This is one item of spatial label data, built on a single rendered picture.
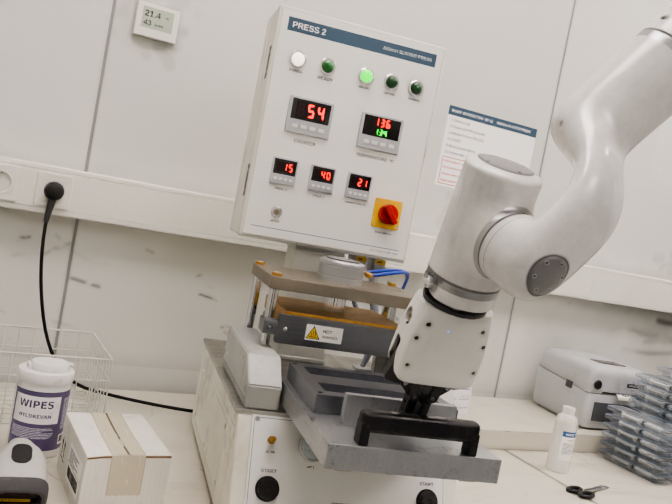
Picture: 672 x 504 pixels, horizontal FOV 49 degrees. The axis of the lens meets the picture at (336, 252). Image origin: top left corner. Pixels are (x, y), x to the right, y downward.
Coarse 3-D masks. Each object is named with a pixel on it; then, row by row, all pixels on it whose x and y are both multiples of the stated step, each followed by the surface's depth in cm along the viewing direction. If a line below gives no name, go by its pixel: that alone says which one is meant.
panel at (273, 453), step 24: (264, 432) 104; (288, 432) 105; (264, 456) 103; (288, 456) 104; (288, 480) 103; (312, 480) 104; (336, 480) 105; (360, 480) 106; (384, 480) 108; (408, 480) 109; (432, 480) 110
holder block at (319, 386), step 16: (288, 368) 110; (304, 368) 107; (320, 368) 109; (336, 368) 111; (304, 384) 100; (320, 384) 100; (336, 384) 101; (352, 384) 103; (368, 384) 105; (384, 384) 107; (400, 384) 113; (304, 400) 99; (320, 400) 94; (336, 400) 95
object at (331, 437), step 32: (288, 384) 106; (320, 416) 93; (352, 416) 91; (448, 416) 94; (320, 448) 85; (352, 448) 84; (384, 448) 85; (416, 448) 87; (448, 448) 90; (480, 448) 92; (480, 480) 89
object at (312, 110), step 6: (300, 102) 134; (306, 102) 134; (300, 108) 134; (306, 108) 135; (312, 108) 135; (318, 108) 135; (324, 108) 135; (300, 114) 134; (306, 114) 135; (312, 114) 135; (318, 114) 135; (324, 114) 136; (318, 120) 135; (324, 120) 136
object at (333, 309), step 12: (288, 300) 129; (300, 300) 132; (336, 300) 125; (264, 312) 131; (276, 312) 122; (288, 312) 116; (300, 312) 117; (312, 312) 120; (324, 312) 122; (336, 312) 125; (348, 312) 128; (360, 312) 131; (372, 312) 134; (360, 324) 120; (372, 324) 120; (384, 324) 122; (396, 324) 124
